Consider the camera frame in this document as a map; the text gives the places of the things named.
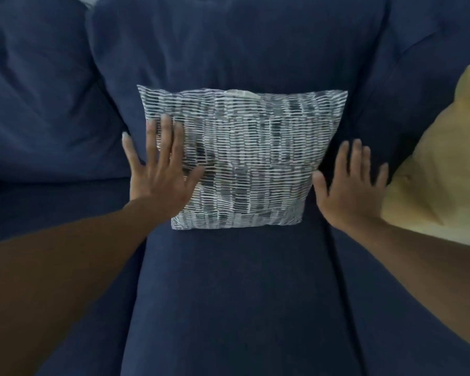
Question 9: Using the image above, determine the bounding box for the person's left hand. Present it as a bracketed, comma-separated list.
[121, 113, 207, 224]

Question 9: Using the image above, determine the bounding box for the person's right hand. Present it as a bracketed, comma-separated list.
[312, 138, 389, 234]

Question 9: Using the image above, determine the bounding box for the person's right forearm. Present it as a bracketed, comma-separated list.
[349, 217, 470, 359]

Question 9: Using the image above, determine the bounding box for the person's left forearm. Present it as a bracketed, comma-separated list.
[0, 195, 174, 376]

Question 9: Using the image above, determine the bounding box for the grey white patterned pillow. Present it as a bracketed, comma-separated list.
[137, 84, 349, 231]

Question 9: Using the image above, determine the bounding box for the yellow pillow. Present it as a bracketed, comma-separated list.
[381, 63, 470, 246]

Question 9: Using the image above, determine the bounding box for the blue sofa back cushion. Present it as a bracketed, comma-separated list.
[85, 0, 389, 180]
[321, 0, 470, 184]
[0, 0, 132, 181]

